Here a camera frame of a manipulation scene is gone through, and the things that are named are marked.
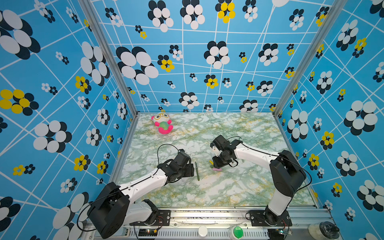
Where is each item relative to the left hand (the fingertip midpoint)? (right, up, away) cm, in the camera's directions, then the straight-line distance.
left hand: (191, 169), depth 85 cm
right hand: (+16, +2, +5) cm, 16 cm away
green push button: (+21, -20, -23) cm, 37 cm away
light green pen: (+23, +11, -23) cm, 34 cm away
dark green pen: (+4, -6, +1) cm, 7 cm away
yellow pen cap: (+12, +5, -5) cm, 14 cm away
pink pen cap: (+16, -1, +4) cm, 16 cm away
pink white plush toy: (-21, +29, +21) cm, 42 cm away
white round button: (+6, -21, -21) cm, 30 cm away
